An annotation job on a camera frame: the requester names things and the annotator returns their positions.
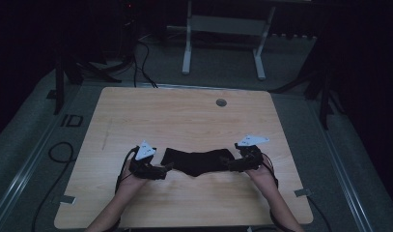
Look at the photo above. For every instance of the metal floor rail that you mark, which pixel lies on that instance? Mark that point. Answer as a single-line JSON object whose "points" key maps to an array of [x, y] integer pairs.
{"points": [[340, 174], [20, 175]]}

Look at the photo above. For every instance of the round grey table grommet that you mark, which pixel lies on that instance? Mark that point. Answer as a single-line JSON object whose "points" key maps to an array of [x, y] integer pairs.
{"points": [[221, 102]]}

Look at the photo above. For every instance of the black metal stand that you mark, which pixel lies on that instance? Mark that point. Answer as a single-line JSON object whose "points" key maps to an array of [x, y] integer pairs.
{"points": [[59, 83], [324, 103]]}

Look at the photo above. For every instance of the person's right hand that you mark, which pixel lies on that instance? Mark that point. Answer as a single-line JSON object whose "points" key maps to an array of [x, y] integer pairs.
{"points": [[265, 175]]}

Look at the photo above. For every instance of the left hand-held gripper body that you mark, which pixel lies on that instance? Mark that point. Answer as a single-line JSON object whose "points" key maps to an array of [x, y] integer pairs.
{"points": [[145, 161]]}

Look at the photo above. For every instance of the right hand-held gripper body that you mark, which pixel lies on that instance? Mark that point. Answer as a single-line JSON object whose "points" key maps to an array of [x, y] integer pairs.
{"points": [[250, 154]]}

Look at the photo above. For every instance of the black sock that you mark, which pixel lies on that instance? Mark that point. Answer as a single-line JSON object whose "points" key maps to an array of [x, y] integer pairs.
{"points": [[213, 161], [181, 160]]}

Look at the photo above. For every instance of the person's left hand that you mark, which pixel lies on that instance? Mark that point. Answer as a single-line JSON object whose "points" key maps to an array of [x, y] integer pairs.
{"points": [[133, 182]]}

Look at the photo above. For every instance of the white metal desk frame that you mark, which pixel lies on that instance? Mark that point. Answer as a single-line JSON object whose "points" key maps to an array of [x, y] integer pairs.
{"points": [[226, 25]]}

